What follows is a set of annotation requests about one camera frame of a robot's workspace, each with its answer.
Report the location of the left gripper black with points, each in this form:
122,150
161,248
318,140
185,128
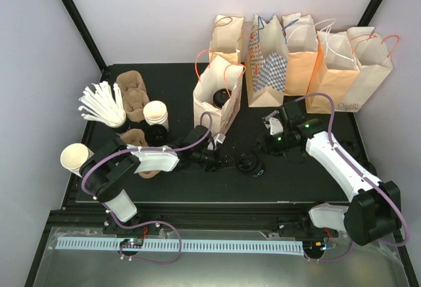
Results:
220,161

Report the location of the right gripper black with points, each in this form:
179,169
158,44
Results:
269,148

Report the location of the single black paper cup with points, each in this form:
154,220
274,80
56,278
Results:
258,170

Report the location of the Cream Bear paper bag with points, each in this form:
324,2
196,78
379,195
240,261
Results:
219,74

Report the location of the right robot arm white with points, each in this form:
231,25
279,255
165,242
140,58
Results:
374,207

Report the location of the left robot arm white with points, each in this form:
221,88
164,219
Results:
105,173

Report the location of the blue checkered paper bag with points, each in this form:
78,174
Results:
266,63

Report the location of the orange bag behind right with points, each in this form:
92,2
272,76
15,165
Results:
334,71

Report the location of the back pulp cup carrier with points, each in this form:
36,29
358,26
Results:
134,94

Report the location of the white wrapped straws bundle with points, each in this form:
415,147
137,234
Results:
103,104

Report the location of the plain beige paper bag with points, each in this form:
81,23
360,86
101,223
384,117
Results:
227,38

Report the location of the right Cream Bear bag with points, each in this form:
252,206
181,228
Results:
373,54

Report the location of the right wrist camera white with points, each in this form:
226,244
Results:
273,123

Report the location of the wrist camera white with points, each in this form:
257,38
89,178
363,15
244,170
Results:
273,123
219,138

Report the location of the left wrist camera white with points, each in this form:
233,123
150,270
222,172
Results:
219,138

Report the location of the orange bag white handles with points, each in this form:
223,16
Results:
302,45

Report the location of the pale blue cable duct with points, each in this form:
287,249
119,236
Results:
184,246

